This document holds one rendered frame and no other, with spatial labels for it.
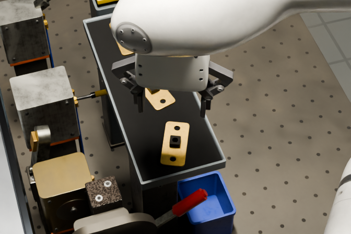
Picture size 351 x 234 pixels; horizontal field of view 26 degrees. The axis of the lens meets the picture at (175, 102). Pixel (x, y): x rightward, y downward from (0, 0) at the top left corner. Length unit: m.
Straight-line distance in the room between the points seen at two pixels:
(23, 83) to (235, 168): 0.58
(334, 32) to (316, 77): 1.12
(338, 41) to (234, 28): 2.19
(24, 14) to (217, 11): 0.81
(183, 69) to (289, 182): 0.76
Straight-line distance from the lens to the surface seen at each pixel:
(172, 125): 1.22
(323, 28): 3.04
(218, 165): 1.18
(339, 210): 1.12
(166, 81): 1.04
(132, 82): 1.08
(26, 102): 1.34
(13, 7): 1.58
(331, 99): 1.89
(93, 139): 1.79
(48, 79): 1.37
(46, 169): 1.29
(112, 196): 1.23
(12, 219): 1.34
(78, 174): 1.28
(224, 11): 0.81
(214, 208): 1.67
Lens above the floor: 2.14
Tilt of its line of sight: 51 degrees down
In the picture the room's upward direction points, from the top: straight up
